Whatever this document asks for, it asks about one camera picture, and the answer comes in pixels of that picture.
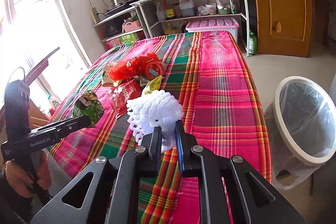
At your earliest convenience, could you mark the plaid pink green tablecloth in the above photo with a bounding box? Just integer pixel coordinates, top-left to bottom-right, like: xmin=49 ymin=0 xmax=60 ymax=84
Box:
xmin=48 ymin=30 xmax=273 ymax=224

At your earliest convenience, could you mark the white oil jug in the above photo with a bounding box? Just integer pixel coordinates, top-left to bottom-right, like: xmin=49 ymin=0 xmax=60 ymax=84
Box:
xmin=179 ymin=0 xmax=196 ymax=17

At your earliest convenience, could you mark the white foam fruit net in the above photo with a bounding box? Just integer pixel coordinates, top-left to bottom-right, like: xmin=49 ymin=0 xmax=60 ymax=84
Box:
xmin=126 ymin=90 xmax=183 ymax=153

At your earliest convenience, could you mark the soy sauce bottle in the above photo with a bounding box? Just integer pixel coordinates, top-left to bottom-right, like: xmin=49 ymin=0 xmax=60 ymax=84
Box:
xmin=163 ymin=0 xmax=175 ymax=20

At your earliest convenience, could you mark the red round cup lid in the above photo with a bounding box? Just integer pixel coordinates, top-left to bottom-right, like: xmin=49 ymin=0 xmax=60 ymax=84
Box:
xmin=144 ymin=60 xmax=165 ymax=80

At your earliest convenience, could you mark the red plastic bag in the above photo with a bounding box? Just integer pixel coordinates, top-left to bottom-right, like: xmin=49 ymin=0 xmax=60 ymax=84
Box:
xmin=107 ymin=53 xmax=159 ymax=81

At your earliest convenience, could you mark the pink plastic basket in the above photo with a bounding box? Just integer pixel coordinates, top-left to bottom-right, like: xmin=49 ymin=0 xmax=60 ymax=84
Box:
xmin=122 ymin=20 xmax=142 ymax=32

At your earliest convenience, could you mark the yellow snack packet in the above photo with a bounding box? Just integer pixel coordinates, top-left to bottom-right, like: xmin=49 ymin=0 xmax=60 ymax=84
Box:
xmin=142 ymin=75 xmax=163 ymax=95

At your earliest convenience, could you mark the white metal shelf rack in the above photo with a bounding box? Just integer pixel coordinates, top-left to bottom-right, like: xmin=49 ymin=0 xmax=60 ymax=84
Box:
xmin=94 ymin=0 xmax=249 ymax=50

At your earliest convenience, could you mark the wooden door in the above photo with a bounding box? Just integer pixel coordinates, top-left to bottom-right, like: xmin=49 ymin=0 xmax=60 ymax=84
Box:
xmin=256 ymin=0 xmax=313 ymax=57

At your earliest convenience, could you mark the red sauce packet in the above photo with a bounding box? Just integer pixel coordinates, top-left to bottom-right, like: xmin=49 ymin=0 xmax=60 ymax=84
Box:
xmin=109 ymin=79 xmax=142 ymax=119

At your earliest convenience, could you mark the green plastic bottle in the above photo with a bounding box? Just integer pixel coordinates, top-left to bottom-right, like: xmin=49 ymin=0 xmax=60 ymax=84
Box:
xmin=248 ymin=31 xmax=257 ymax=55

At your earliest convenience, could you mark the white trash bin with liner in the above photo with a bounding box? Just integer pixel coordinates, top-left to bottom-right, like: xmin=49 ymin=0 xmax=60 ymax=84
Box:
xmin=264 ymin=76 xmax=335 ymax=190

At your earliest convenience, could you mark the green cardboard box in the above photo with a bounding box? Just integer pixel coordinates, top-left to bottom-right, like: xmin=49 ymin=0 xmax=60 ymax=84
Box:
xmin=120 ymin=32 xmax=139 ymax=44

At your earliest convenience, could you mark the person's left hand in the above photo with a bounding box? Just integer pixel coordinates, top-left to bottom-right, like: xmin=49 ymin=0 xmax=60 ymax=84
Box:
xmin=6 ymin=151 xmax=52 ymax=198

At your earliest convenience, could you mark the green snack wrapper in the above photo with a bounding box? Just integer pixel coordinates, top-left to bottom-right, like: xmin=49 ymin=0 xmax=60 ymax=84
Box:
xmin=72 ymin=90 xmax=105 ymax=127

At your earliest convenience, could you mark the pink lid storage box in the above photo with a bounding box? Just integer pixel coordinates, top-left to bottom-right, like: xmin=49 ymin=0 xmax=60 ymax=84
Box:
xmin=186 ymin=17 xmax=239 ymax=41

